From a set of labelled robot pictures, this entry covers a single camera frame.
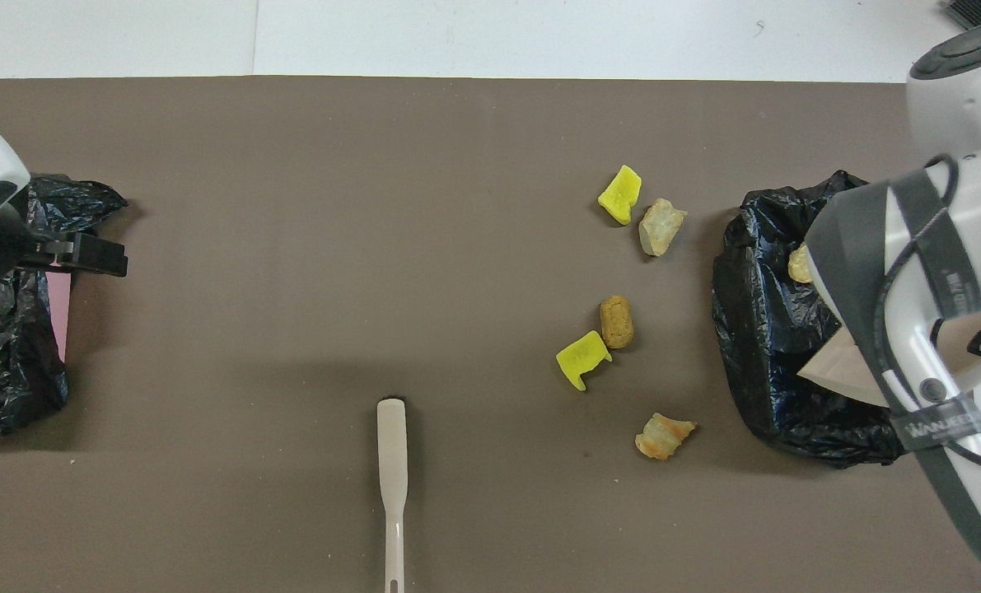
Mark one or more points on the yellow sponge piece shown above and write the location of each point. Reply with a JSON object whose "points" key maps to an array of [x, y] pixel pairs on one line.
{"points": [[581, 358], [620, 196]]}

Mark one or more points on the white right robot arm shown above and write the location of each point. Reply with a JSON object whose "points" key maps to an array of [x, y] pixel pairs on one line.
{"points": [[968, 99]]}

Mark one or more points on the right black trash bag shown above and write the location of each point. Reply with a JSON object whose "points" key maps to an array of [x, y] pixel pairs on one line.
{"points": [[762, 329]]}

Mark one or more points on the striped bread piece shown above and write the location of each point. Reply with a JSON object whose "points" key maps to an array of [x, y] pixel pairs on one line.
{"points": [[801, 265], [663, 438]]}

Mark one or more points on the dark ribbed device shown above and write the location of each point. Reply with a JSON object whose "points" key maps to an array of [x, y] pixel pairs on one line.
{"points": [[972, 10]]}

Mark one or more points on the beige plastic dustpan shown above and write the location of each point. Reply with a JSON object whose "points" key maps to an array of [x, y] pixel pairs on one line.
{"points": [[844, 371]]}

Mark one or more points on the brown table mat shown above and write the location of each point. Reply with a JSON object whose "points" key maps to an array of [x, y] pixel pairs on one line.
{"points": [[375, 206]]}

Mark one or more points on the pale beige food chunk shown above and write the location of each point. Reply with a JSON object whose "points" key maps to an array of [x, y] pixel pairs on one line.
{"points": [[661, 228]]}

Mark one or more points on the black plastic trash bag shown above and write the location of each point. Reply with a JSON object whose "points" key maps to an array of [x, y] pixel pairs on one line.
{"points": [[4, 371]]}

